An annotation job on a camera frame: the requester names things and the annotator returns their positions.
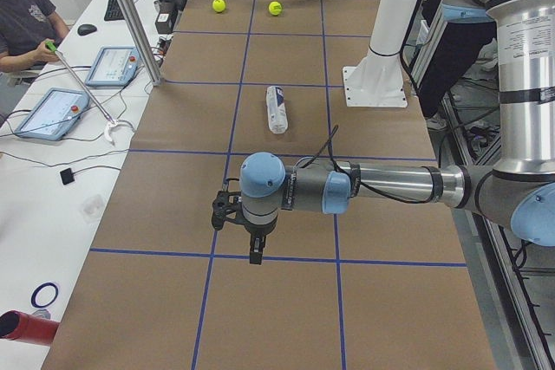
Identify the black keyboard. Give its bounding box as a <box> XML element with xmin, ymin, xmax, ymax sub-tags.
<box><xmin>103</xmin><ymin>0</ymin><xmax>137</xmax><ymax>23</ymax></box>

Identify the aluminium frame post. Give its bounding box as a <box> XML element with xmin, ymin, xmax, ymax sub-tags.
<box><xmin>117</xmin><ymin>0</ymin><xmax>161</xmax><ymax>86</ymax></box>

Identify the black computer mouse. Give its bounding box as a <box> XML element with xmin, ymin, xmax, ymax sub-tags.
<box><xmin>77</xmin><ymin>23</ymin><xmax>97</xmax><ymax>36</ymax></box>

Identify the clear tennis ball tube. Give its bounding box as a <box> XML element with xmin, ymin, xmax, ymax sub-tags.
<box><xmin>265</xmin><ymin>86</ymin><xmax>288</xmax><ymax>134</ymax></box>

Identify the seated person grey shirt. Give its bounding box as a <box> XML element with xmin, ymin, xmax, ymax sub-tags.
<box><xmin>1</xmin><ymin>0</ymin><xmax>69</xmax><ymax>73</ymax></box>

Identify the small black square device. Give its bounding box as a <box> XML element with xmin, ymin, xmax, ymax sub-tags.
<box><xmin>60</xmin><ymin>167</ymin><xmax>75</xmax><ymax>185</ymax></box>

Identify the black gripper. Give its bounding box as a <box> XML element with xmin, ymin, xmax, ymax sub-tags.
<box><xmin>245</xmin><ymin>217</ymin><xmax>278</xmax><ymax>264</ymax></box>

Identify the brown paper table mat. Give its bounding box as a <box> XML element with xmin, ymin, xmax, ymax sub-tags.
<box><xmin>39</xmin><ymin>0</ymin><xmax>500</xmax><ymax>370</ymax></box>

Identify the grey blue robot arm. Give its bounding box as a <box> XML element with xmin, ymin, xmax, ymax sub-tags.
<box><xmin>232</xmin><ymin>0</ymin><xmax>554</xmax><ymax>264</ymax></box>

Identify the blue tape roll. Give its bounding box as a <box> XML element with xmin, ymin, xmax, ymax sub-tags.
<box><xmin>30</xmin><ymin>282</ymin><xmax>60</xmax><ymax>309</ymax></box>

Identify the red cylinder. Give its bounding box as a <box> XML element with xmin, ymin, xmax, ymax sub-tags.
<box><xmin>1</xmin><ymin>310</ymin><xmax>59</xmax><ymax>346</ymax></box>

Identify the clear plastic lid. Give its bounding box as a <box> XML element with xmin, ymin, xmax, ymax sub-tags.
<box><xmin>79</xmin><ymin>194</ymin><xmax>106</xmax><ymax>224</ymax></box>

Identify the blue teach pendant far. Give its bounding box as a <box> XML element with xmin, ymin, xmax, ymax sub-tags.
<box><xmin>85</xmin><ymin>46</ymin><xmax>140</xmax><ymax>88</ymax></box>

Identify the blue teach pendant near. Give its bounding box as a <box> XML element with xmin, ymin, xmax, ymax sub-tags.
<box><xmin>15</xmin><ymin>88</ymin><xmax>89</xmax><ymax>141</ymax></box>

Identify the black box white label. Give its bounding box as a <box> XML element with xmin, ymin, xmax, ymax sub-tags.
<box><xmin>155</xmin><ymin>0</ymin><xmax>183</xmax><ymax>35</ymax></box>

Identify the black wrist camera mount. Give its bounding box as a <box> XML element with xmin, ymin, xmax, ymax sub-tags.
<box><xmin>211</xmin><ymin>190</ymin><xmax>245</xmax><ymax>230</ymax></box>

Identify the blue teach pendant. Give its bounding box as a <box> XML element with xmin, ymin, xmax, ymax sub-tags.
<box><xmin>15</xmin><ymin>88</ymin><xmax>89</xmax><ymax>141</ymax></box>
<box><xmin>85</xmin><ymin>46</ymin><xmax>140</xmax><ymax>88</ymax></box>

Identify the white pedestal column base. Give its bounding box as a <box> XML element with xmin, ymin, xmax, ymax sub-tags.
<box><xmin>343</xmin><ymin>0</ymin><xmax>418</xmax><ymax>108</ymax></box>

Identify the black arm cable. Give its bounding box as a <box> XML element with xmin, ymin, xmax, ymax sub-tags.
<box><xmin>298</xmin><ymin>124</ymin><xmax>439</xmax><ymax>205</ymax></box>

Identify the yellow tennis ball black text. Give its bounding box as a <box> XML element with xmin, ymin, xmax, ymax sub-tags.
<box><xmin>268</xmin><ymin>1</ymin><xmax>283</xmax><ymax>16</ymax></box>

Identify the yellow tennis ball Wilson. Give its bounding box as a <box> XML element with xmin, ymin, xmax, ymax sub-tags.
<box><xmin>212</xmin><ymin>0</ymin><xmax>226</xmax><ymax>13</ymax></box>

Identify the grabber stick green handle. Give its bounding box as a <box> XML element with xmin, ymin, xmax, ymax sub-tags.
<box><xmin>44</xmin><ymin>40</ymin><xmax>135</xmax><ymax>146</ymax></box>

